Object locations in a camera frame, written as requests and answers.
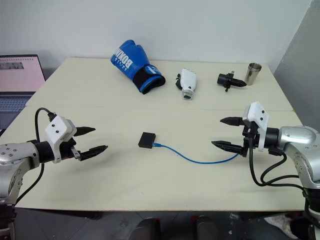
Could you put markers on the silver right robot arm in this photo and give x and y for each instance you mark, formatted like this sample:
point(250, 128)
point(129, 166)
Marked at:
point(297, 140)

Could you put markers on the dark rounded shape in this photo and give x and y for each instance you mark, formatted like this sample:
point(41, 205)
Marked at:
point(148, 230)

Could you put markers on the white and black spare gripper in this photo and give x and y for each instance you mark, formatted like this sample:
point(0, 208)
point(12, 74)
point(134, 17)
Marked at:
point(188, 80)

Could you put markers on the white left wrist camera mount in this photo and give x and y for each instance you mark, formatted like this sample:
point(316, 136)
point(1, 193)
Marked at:
point(58, 127)

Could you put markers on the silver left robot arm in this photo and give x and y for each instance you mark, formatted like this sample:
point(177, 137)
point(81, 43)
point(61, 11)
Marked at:
point(15, 155)

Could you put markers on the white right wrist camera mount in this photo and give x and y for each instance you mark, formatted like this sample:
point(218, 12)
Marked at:
point(258, 112)

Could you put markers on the blue boxing glove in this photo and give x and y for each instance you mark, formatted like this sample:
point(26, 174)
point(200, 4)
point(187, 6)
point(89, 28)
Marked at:
point(130, 58)

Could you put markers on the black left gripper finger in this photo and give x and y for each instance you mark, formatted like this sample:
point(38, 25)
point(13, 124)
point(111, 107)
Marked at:
point(85, 130)
point(93, 151)

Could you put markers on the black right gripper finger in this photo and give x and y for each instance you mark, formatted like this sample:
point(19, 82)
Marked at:
point(232, 121)
point(228, 147)

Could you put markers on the stainless steel cup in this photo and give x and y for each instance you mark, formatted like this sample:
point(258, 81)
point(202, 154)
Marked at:
point(252, 75)

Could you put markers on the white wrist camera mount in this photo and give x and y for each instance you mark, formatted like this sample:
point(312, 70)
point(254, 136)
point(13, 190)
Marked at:
point(58, 127)
point(258, 112)

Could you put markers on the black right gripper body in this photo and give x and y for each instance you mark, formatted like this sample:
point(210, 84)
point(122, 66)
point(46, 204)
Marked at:
point(251, 135)

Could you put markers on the small black box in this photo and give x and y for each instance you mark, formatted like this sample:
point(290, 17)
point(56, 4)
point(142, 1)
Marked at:
point(147, 140)

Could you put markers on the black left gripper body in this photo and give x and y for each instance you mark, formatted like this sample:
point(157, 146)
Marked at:
point(67, 150)

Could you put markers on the open laptop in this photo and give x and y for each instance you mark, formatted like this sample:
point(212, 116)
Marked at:
point(17, 75)

